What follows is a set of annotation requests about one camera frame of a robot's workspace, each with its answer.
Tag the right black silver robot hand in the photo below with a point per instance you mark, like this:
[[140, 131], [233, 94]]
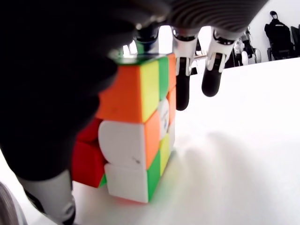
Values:
[[47, 70]]

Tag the multicoloured Rubik's cube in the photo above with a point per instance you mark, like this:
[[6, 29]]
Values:
[[126, 98]]

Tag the black chair in background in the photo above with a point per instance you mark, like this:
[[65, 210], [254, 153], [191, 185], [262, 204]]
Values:
[[279, 37]]

